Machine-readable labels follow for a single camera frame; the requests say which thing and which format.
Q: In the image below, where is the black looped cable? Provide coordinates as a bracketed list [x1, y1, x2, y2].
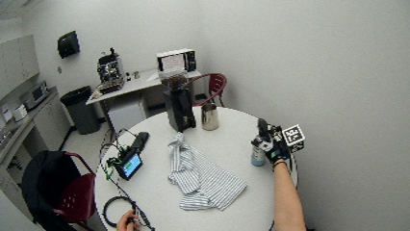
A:
[102, 179, 156, 231]

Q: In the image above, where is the blue spray bottle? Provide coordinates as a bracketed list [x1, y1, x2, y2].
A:
[251, 136, 269, 167]

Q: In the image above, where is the white marker cube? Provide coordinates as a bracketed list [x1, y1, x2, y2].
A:
[281, 124, 308, 154]

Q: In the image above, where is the steel milk pitcher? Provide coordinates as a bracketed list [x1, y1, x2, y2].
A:
[200, 102, 221, 132]

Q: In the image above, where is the red chair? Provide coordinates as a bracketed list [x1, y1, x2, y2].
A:
[52, 151, 99, 231]
[187, 72, 229, 109]

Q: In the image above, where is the small screen device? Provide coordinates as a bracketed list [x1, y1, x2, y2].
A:
[115, 152, 145, 182]

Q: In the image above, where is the striped cloth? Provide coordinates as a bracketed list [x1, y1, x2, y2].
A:
[167, 132, 249, 212]

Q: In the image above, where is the black coffee grinder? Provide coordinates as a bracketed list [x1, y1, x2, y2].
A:
[160, 68, 199, 133]

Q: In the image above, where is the black jacket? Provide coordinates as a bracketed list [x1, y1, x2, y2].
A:
[20, 149, 83, 231]

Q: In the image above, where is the black power bank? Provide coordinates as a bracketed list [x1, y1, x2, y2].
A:
[129, 131, 152, 154]

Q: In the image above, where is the white box appliance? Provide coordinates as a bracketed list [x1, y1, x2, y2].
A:
[155, 48, 197, 73]

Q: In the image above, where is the white mini fridge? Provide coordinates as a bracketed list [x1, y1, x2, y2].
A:
[105, 98, 149, 133]

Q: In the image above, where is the grey side table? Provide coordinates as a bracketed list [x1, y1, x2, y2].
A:
[86, 67, 203, 129]

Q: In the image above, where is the black trash can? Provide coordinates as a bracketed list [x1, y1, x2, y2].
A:
[59, 85, 103, 136]

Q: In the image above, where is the grey counter cabinet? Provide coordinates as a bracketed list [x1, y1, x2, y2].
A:
[0, 86, 74, 222]

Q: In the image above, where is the espresso machine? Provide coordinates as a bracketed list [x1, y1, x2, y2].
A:
[95, 47, 127, 95]

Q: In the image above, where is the silver microwave oven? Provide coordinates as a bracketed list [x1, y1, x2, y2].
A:
[18, 81, 52, 111]

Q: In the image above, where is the black wall dispenser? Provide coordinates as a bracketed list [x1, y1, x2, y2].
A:
[56, 30, 83, 60]

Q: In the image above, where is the grey wall cabinet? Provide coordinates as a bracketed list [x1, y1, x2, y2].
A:
[0, 34, 42, 100]

